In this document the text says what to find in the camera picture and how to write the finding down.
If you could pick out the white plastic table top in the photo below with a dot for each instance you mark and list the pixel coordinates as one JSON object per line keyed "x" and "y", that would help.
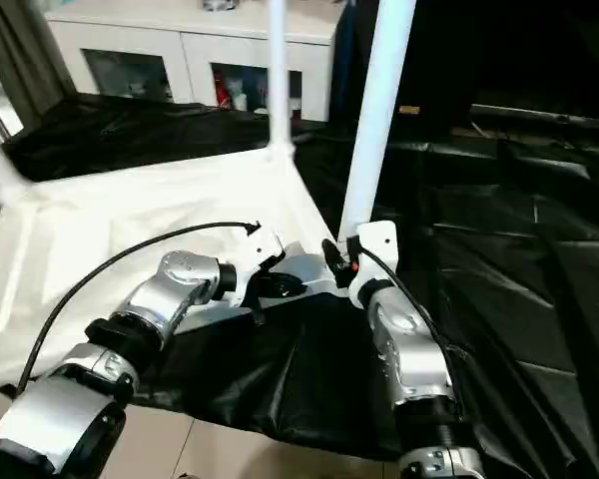
{"x": 130, "y": 199}

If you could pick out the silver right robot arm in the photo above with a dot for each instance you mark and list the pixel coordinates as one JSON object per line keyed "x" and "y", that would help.
{"x": 409, "y": 339}

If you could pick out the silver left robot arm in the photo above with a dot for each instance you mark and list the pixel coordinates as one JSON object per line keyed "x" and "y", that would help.
{"x": 170, "y": 284}

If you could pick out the black mat cover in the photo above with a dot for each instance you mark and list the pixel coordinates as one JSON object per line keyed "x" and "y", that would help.
{"x": 504, "y": 224}

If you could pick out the black case with gold label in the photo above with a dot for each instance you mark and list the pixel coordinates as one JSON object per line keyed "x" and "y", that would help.
{"x": 439, "y": 50}

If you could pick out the grey metal rod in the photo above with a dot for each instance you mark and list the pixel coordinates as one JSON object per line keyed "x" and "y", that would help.
{"x": 544, "y": 116}

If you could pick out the white cabinet with glass doors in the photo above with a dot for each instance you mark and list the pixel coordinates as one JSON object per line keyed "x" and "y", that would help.
{"x": 194, "y": 35}

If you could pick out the grey curtain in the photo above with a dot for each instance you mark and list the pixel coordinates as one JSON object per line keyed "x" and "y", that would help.
{"x": 25, "y": 55}

